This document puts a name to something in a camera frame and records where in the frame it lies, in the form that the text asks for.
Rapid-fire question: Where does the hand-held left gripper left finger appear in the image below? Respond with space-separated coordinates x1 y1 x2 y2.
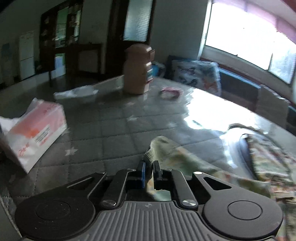
67 161 147 208

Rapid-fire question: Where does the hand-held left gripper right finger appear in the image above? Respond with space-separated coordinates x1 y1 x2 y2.
153 160 234 207

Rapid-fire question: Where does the floral striped cloth garment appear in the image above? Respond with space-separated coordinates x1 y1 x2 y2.
143 133 296 241

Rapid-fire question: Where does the grey quilted star tablecloth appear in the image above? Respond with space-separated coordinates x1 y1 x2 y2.
0 74 296 241

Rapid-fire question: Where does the round black cooktop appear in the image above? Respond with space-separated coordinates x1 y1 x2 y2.
228 124 278 172

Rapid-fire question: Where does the blue cloth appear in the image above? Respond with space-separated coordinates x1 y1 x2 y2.
151 61 167 78

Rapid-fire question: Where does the pink cartoon-eyed bottle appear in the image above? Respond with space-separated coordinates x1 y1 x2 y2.
124 44 156 95

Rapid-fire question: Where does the white plastic bag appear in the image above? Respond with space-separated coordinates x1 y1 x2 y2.
54 85 99 102

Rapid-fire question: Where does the butterfly print pillow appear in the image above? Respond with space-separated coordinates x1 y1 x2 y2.
172 59 221 95

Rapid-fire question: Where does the pink tissue pack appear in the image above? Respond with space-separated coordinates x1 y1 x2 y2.
0 97 68 174

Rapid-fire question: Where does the blue bench sofa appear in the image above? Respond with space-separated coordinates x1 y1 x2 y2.
166 55 296 135

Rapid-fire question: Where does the grey pillow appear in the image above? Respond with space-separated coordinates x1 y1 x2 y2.
255 85 290 127

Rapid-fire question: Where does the dark wooden cabinet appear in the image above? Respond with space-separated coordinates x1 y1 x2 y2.
39 0 102 81

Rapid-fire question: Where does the dark wooden door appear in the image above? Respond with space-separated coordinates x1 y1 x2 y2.
106 0 158 77

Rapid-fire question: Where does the white refrigerator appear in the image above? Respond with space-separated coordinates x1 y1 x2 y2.
18 31 36 80

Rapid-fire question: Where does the window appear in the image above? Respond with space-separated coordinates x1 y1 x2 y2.
199 0 296 85

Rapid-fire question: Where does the pink hair tie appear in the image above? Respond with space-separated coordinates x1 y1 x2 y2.
159 86 184 100

